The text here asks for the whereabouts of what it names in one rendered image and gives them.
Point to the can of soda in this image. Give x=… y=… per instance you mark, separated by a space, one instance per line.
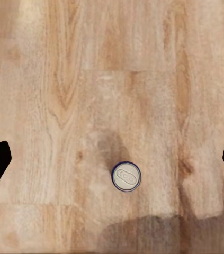
x=126 y=176

